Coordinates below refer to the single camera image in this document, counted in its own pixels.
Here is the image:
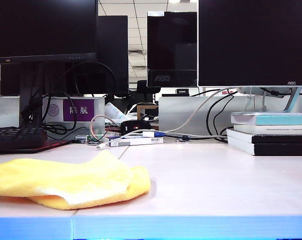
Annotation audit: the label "yellow microfiber rag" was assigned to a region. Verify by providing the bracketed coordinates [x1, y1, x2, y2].
[0, 149, 151, 211]

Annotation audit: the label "blue and white carton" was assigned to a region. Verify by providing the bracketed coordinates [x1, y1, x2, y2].
[107, 136, 164, 148]

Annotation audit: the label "gray desk partition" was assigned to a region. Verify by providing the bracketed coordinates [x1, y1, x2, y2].
[158, 96, 302, 138]

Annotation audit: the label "white papers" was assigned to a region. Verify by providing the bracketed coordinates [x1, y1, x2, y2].
[105, 101, 130, 123]

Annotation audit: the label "purple name sign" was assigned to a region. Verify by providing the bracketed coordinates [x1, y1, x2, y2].
[63, 99, 95, 122]

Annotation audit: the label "black AOC monitor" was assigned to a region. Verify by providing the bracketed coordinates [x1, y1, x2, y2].
[147, 11, 199, 88]

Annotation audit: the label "black monitor rear side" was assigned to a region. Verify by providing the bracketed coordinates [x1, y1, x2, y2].
[97, 15, 129, 95]

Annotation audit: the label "round white sticker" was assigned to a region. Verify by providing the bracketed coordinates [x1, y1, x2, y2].
[46, 103, 59, 117]

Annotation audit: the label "teal book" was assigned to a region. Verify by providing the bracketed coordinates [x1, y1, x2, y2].
[230, 111, 302, 126]

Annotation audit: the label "white book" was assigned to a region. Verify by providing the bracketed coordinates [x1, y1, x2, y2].
[233, 124, 302, 136]

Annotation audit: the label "white-framed AOC monitor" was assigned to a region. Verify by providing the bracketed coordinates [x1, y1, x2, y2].
[197, 0, 302, 113]

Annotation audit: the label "black keyboard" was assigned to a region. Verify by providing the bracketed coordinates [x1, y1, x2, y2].
[0, 126, 73, 155]

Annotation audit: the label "black monitor with black stand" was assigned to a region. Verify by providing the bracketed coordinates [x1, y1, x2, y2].
[0, 0, 98, 129]

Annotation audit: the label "purple labelled socket box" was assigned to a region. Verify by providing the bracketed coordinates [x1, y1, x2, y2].
[0, 96, 106, 141]

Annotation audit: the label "wooden frame box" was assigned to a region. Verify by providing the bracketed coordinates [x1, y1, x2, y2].
[137, 104, 159, 120]

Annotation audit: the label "beige monitor cable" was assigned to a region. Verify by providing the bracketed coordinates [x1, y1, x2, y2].
[163, 87, 233, 133]

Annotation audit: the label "black hanging cable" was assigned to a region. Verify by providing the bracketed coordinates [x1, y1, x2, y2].
[206, 91, 239, 144]
[213, 94, 236, 137]

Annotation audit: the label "white lightning cable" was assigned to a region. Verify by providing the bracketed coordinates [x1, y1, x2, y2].
[95, 131, 144, 150]

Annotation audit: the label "beige looped cable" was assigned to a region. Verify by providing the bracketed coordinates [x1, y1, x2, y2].
[90, 114, 114, 141]

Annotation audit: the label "black monitor cable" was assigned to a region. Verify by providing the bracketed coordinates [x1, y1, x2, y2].
[42, 91, 78, 132]

